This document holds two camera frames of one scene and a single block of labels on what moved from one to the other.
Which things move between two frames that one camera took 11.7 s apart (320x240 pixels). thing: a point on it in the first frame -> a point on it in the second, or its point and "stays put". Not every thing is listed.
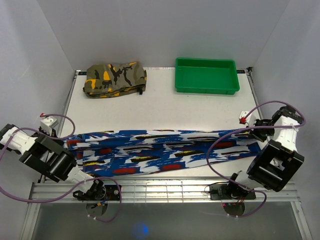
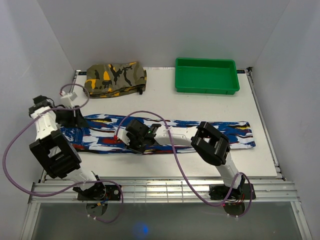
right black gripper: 253,133 -> 131,147
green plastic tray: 206,76 stays put
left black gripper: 58,141 -> 77,121
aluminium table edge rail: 155,191 stays put
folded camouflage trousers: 111,80 stays put
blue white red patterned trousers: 112,152 -> 91,132
